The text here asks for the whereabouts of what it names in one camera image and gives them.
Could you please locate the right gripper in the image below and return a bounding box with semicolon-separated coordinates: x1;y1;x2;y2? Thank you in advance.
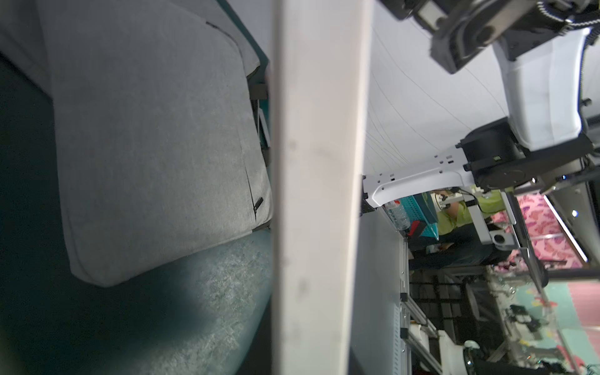
381;0;599;74

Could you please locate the silver laptop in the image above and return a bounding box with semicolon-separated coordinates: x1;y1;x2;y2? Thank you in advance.
271;1;374;374

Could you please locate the grey laptop sleeve front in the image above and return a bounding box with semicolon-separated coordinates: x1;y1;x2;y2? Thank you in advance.
37;1;273;287

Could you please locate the grey laptop sleeve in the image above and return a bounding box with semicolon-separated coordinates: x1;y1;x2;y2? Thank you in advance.
1;0;260;95
37;1;273;287

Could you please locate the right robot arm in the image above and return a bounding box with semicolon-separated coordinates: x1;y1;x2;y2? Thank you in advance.
362;1;599;208

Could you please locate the grey laptop sleeve back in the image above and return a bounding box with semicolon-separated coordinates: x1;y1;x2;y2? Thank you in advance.
1;0;260;95

